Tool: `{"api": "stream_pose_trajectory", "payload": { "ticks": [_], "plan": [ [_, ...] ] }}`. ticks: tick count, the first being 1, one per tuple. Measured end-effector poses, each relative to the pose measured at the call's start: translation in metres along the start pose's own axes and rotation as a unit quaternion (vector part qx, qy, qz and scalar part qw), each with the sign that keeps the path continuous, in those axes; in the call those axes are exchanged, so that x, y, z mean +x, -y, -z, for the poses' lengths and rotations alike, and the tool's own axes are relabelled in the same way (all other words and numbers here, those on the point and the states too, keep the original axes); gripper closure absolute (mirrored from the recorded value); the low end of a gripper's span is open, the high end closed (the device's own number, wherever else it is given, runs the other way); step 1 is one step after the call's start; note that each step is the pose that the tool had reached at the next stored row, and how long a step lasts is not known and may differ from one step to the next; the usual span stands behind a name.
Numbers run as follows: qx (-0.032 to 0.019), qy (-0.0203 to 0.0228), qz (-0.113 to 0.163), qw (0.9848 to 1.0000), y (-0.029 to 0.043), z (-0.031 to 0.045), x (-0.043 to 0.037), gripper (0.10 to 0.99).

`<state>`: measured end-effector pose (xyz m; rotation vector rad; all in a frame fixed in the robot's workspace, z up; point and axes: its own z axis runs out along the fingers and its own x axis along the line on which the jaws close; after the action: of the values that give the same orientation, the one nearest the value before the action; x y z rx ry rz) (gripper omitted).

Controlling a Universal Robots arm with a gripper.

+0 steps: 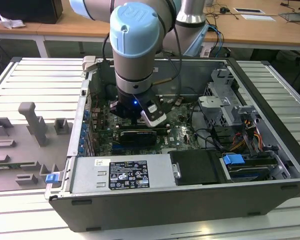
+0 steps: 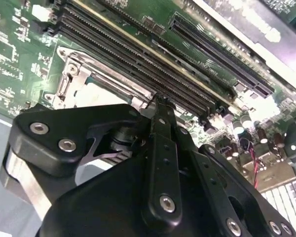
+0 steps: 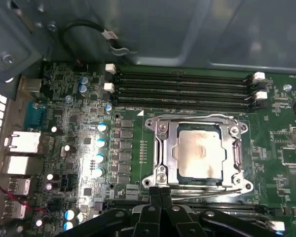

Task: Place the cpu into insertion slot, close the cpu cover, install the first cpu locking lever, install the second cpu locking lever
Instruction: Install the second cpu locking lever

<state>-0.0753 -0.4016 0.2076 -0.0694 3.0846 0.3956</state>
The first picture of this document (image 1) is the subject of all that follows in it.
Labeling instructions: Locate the grey plastic case latch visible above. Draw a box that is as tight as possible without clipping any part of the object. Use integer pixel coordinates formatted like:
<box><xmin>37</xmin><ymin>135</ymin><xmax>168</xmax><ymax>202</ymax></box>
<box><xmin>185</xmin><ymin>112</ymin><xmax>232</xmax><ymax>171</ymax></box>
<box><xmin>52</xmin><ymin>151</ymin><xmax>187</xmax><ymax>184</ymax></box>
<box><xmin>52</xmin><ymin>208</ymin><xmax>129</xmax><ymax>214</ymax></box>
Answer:
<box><xmin>81</xmin><ymin>55</ymin><xmax>98</xmax><ymax>73</ymax></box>

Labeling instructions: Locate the hard disk in blue carrier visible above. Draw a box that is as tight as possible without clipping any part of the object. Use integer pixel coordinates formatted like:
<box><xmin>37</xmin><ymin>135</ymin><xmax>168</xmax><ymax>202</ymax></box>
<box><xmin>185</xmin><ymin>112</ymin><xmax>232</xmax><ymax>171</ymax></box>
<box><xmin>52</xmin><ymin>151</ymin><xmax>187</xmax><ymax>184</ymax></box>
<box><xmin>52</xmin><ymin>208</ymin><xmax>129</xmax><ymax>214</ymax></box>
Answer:
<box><xmin>221</xmin><ymin>154</ymin><xmax>277</xmax><ymax>183</ymax></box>

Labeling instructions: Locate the white paper sheet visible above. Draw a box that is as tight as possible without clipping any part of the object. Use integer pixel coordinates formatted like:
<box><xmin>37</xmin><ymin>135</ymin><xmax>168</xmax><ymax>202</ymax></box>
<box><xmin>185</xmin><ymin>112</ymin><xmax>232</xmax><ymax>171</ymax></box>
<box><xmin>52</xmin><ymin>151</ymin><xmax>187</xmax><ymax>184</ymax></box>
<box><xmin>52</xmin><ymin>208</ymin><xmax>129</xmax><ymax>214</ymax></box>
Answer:
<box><xmin>240</xmin><ymin>14</ymin><xmax>276</xmax><ymax>22</ymax></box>

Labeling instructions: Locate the dark grey PC case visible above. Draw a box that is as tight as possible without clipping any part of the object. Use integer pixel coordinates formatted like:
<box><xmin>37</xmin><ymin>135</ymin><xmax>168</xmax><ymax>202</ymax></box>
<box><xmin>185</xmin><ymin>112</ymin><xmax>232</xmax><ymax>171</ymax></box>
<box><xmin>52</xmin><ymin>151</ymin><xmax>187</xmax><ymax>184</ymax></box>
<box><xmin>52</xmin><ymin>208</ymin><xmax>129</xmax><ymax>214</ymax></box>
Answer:
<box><xmin>44</xmin><ymin>55</ymin><xmax>300</xmax><ymax>232</ymax></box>

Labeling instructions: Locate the small white adapter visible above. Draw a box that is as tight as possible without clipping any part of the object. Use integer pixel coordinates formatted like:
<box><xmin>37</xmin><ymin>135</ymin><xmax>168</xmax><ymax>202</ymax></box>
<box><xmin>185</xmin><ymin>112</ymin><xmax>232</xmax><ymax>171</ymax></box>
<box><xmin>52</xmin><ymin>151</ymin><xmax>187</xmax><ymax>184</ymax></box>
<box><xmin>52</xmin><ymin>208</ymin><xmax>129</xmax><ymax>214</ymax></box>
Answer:
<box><xmin>199</xmin><ymin>45</ymin><xmax>212</xmax><ymax>58</ymax></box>

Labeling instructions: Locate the wooden desk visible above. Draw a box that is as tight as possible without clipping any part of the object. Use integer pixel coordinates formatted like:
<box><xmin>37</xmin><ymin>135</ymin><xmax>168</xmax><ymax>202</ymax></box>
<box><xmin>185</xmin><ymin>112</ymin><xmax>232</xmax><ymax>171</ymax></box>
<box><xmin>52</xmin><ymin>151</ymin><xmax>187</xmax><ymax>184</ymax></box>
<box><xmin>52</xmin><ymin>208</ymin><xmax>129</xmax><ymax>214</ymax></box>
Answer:
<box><xmin>0</xmin><ymin>0</ymin><xmax>300</xmax><ymax>52</ymax></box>

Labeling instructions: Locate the black graphics card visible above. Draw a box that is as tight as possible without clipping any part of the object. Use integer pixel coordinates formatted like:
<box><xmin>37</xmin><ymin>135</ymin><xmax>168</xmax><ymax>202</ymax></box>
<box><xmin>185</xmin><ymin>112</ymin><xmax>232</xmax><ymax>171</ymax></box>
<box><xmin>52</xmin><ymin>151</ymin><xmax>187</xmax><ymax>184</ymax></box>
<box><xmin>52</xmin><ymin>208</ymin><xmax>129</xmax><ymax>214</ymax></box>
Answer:
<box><xmin>119</xmin><ymin>128</ymin><xmax>158</xmax><ymax>146</ymax></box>

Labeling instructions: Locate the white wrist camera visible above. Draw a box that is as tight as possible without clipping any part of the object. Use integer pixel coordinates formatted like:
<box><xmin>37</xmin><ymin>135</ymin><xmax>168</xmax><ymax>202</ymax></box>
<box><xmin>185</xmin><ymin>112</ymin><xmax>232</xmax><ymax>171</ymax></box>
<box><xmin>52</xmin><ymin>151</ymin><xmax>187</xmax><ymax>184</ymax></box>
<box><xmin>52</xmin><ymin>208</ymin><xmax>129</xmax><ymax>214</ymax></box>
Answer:
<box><xmin>140</xmin><ymin>103</ymin><xmax>167</xmax><ymax>128</ymax></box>

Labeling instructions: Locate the silver metal pull handle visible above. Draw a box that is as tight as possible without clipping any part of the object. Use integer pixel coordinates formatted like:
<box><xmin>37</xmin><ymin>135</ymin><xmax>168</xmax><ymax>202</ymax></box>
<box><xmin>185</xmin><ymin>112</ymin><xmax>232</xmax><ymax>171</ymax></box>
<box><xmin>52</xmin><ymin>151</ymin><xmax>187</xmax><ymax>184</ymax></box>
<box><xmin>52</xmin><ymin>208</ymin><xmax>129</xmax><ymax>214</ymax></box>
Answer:
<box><xmin>171</xmin><ymin>162</ymin><xmax>181</xmax><ymax>179</ymax></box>

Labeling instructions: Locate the crumpled white paper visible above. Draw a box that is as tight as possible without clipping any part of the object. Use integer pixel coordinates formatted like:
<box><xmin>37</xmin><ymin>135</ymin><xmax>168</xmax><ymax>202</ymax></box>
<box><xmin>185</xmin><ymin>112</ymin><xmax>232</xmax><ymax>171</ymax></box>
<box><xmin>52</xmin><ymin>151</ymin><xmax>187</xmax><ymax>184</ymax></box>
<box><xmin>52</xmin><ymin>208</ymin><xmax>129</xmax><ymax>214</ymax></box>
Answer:
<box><xmin>0</xmin><ymin>13</ymin><xmax>26</xmax><ymax>30</ymax></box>

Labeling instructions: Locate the orange yellow wire bundle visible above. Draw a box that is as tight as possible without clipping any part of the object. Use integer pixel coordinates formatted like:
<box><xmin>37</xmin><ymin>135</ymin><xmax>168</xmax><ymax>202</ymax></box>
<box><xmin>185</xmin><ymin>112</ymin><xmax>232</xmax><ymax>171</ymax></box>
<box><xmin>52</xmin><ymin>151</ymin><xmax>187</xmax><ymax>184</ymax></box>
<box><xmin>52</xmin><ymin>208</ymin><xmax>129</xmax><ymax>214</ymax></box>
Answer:
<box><xmin>229</xmin><ymin>119</ymin><xmax>264</xmax><ymax>152</ymax></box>

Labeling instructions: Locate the black box on desk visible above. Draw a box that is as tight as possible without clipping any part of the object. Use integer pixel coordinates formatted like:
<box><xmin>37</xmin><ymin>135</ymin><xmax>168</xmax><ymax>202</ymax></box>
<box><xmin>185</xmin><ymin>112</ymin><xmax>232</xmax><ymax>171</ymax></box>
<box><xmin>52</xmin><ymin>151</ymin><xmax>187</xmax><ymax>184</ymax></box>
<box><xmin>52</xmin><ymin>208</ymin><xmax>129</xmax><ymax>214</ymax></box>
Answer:
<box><xmin>0</xmin><ymin>0</ymin><xmax>64</xmax><ymax>25</ymax></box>

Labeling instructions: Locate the grey parts rack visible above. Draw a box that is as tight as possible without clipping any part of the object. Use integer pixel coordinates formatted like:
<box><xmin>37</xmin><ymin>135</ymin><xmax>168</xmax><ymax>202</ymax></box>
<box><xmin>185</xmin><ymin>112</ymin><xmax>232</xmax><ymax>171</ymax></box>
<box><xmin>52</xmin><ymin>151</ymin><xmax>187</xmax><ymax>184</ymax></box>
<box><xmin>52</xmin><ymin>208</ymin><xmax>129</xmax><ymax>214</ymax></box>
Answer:
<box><xmin>0</xmin><ymin>101</ymin><xmax>75</xmax><ymax>193</ymax></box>

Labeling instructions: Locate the grey desk cable grommet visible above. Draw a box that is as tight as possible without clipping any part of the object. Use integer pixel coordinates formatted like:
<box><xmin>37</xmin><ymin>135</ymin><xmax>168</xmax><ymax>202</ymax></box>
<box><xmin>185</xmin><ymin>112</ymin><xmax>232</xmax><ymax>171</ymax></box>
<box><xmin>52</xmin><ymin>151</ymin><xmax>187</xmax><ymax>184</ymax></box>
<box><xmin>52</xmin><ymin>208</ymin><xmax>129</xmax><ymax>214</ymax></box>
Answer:
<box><xmin>233</xmin><ymin>7</ymin><xmax>266</xmax><ymax>15</ymax></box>

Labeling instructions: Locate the silver power supply unit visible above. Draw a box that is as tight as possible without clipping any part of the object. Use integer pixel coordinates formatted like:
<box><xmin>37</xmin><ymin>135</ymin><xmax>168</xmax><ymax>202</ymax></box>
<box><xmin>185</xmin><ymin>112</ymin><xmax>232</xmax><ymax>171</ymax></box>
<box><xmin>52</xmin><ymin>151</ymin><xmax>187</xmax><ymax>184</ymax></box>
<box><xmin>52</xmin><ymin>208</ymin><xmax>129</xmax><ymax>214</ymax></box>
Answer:
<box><xmin>71</xmin><ymin>153</ymin><xmax>177</xmax><ymax>195</ymax></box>

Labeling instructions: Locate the black RAM slot bank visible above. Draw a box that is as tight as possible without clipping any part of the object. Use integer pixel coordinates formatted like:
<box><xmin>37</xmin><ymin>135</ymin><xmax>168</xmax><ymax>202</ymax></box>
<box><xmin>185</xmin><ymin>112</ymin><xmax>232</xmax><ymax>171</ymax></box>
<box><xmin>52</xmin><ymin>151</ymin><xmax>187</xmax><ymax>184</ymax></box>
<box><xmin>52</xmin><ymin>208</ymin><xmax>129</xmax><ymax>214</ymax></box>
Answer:
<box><xmin>114</xmin><ymin>122</ymin><xmax>171</xmax><ymax>133</ymax></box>

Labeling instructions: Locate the green motherboard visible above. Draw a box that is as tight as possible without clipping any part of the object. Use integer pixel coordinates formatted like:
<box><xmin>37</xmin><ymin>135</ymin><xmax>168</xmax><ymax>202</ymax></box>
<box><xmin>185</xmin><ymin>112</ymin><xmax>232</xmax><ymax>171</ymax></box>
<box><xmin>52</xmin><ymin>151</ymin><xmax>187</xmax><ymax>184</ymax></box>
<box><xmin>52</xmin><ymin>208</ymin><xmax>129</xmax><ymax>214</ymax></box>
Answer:
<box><xmin>89</xmin><ymin>96</ymin><xmax>203</xmax><ymax>156</ymax></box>

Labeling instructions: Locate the black plastic air shroud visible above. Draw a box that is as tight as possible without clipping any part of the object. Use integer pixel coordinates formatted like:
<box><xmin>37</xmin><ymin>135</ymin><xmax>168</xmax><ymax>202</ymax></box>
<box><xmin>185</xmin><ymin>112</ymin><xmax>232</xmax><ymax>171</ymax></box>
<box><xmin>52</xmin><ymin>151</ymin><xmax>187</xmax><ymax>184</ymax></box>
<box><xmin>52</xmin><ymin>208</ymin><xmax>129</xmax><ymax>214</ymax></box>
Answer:
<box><xmin>169</xmin><ymin>149</ymin><xmax>227</xmax><ymax>186</ymax></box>

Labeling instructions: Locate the blue plastic latch clip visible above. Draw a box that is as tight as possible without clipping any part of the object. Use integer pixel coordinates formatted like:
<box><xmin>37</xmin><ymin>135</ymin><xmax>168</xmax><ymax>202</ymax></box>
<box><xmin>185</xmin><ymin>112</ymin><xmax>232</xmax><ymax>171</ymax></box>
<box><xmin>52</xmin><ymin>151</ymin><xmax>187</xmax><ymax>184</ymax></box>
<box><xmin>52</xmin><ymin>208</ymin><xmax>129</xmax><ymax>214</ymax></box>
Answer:
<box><xmin>45</xmin><ymin>173</ymin><xmax>59</xmax><ymax>185</ymax></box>

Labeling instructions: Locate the silver disk bay cage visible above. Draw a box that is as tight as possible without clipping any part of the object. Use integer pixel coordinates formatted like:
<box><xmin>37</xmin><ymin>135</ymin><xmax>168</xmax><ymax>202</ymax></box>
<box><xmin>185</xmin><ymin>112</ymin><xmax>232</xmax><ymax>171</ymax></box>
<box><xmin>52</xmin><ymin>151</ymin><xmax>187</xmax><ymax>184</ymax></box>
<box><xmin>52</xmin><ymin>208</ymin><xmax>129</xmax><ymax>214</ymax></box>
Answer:
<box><xmin>197</xmin><ymin>68</ymin><xmax>260</xmax><ymax>128</ymax></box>

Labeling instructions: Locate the black power supply label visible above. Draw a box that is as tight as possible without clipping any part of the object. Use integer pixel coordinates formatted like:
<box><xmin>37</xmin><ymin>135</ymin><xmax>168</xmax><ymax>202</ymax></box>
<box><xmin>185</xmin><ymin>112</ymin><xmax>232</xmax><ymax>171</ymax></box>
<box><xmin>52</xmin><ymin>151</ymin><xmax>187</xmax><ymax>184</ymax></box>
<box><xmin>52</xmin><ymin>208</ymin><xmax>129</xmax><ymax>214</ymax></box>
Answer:
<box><xmin>108</xmin><ymin>160</ymin><xmax>149</xmax><ymax>191</ymax></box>

